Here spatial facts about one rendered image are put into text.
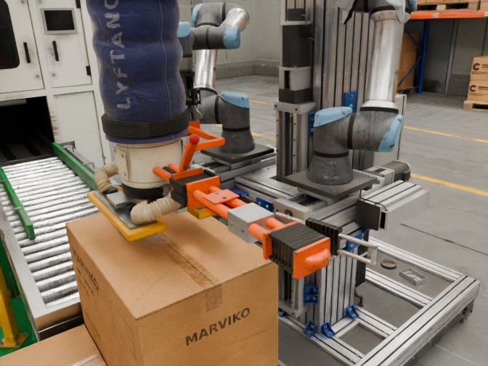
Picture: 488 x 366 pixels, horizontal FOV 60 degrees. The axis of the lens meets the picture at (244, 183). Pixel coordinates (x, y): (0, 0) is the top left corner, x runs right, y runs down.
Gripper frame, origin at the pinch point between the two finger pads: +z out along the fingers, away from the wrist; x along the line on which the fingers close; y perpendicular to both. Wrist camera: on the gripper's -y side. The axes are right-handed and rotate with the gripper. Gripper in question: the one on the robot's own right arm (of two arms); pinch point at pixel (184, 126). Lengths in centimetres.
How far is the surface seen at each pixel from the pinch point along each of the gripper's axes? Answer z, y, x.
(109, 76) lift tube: -24, 33, -35
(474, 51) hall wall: 32, -305, 795
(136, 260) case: 24, 37, -36
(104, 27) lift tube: -35, 34, -36
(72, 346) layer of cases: 64, 9, -52
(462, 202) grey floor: 118, -32, 280
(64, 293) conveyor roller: 65, -26, -47
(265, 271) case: 27, 60, -10
